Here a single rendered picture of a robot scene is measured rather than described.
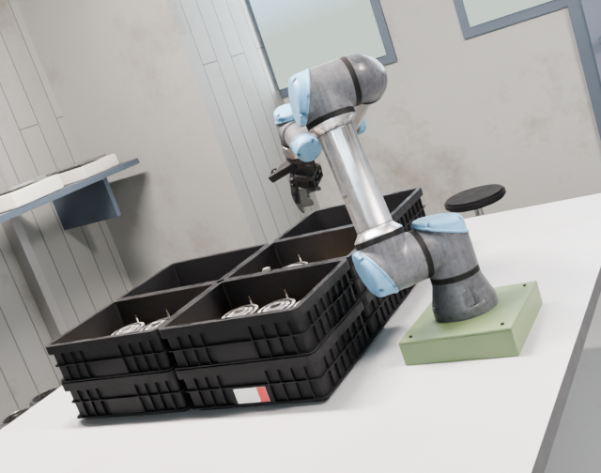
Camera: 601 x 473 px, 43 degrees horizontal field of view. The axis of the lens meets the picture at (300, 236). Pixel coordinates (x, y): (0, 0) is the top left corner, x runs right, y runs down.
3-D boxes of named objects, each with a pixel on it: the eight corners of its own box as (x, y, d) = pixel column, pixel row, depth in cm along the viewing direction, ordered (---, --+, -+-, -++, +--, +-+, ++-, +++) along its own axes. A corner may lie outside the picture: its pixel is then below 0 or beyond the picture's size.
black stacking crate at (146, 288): (283, 278, 234) (270, 244, 232) (235, 320, 210) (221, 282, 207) (184, 296, 255) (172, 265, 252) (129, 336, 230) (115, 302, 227)
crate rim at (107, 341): (223, 289, 207) (220, 281, 207) (158, 339, 182) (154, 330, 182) (116, 308, 228) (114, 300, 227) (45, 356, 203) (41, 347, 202)
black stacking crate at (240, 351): (363, 301, 189) (349, 259, 187) (314, 358, 164) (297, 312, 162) (235, 321, 209) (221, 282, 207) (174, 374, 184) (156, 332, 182)
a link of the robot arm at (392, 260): (439, 277, 167) (346, 48, 169) (378, 302, 165) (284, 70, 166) (423, 279, 179) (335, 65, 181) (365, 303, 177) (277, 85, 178)
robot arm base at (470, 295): (507, 291, 178) (495, 251, 177) (484, 318, 167) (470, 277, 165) (450, 298, 188) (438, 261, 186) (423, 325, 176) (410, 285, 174)
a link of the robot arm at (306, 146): (331, 130, 206) (316, 112, 215) (294, 144, 204) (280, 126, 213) (336, 154, 211) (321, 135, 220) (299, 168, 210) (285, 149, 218)
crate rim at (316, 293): (352, 266, 187) (349, 257, 187) (300, 319, 162) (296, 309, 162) (223, 289, 207) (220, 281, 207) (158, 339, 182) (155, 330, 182)
